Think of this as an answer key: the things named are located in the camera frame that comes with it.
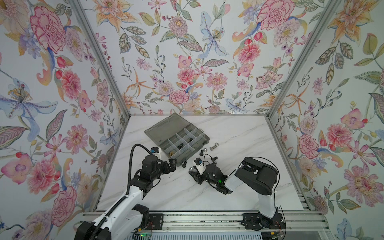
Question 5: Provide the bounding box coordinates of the aluminium corner frame post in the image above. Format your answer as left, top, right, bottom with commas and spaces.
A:
266, 0, 334, 118
67, 0, 131, 118

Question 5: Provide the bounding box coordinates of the grey plastic organizer box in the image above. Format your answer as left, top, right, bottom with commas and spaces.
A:
145, 113, 210, 167

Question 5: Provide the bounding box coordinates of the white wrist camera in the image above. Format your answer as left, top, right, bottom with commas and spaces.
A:
194, 158, 206, 175
151, 147, 162, 160

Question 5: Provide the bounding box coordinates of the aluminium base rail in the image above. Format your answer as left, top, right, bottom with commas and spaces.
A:
73, 209, 331, 233

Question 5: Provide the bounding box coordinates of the black corrugated cable conduit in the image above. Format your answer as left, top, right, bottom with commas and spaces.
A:
88, 143, 152, 240

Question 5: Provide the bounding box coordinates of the aluminium corner frame post left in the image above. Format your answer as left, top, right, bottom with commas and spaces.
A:
67, 0, 131, 118

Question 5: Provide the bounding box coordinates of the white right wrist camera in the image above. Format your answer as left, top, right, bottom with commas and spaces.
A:
194, 158, 206, 175

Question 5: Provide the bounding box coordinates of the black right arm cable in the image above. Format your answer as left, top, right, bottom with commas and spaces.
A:
254, 156, 287, 238

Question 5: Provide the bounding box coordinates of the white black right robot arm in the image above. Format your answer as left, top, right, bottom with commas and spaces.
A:
189, 157, 280, 220

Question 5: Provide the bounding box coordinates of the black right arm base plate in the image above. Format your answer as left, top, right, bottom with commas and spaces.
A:
241, 212, 286, 231

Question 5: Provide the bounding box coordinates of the aluminium corner frame post right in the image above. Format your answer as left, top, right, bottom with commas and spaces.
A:
266, 0, 334, 118

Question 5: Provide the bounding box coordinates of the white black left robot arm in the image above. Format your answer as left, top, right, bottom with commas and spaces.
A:
75, 154, 177, 240

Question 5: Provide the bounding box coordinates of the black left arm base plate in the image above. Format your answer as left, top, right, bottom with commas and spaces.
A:
144, 214, 164, 231

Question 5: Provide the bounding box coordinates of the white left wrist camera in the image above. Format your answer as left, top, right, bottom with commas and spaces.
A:
151, 147, 162, 160

